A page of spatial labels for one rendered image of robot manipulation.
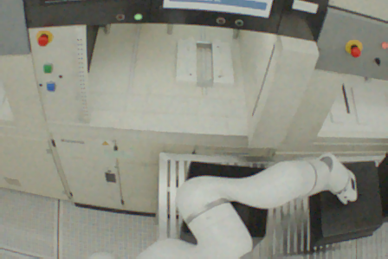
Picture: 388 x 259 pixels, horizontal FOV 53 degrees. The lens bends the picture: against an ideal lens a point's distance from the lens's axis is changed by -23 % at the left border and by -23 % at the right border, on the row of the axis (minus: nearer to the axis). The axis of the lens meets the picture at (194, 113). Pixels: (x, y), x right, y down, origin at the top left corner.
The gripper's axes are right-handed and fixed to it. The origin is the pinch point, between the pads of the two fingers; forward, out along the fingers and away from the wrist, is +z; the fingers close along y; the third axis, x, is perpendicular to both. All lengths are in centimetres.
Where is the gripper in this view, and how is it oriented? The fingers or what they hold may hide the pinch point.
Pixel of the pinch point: (353, 193)
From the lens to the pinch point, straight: 152.2
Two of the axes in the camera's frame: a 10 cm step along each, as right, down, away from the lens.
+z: 6.3, 4.2, 6.6
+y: -0.3, -8.3, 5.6
